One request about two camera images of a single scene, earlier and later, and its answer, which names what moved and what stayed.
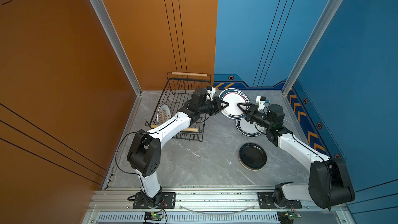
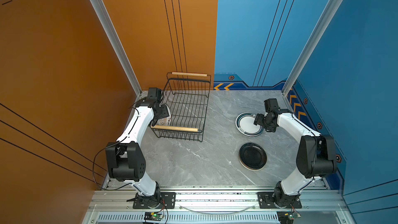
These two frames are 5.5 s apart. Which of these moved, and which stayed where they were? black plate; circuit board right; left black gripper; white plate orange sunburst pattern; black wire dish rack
Moved: left black gripper
Stayed: black wire dish rack; black plate; white plate orange sunburst pattern; circuit board right
